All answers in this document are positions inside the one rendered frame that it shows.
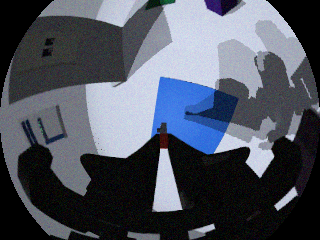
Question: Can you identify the blue translucent square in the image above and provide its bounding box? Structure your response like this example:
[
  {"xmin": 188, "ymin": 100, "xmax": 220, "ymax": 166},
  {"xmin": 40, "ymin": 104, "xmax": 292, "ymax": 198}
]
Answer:
[{"xmin": 151, "ymin": 77, "xmax": 239, "ymax": 155}]

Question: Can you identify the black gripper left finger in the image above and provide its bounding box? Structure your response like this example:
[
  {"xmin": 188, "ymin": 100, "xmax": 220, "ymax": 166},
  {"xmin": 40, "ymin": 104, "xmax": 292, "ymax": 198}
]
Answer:
[{"xmin": 80, "ymin": 133, "xmax": 160, "ymax": 212}]

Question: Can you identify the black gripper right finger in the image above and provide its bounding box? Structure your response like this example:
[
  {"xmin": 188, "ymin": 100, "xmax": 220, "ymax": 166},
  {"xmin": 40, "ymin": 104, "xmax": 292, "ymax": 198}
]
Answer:
[{"xmin": 168, "ymin": 133, "xmax": 251, "ymax": 209}]

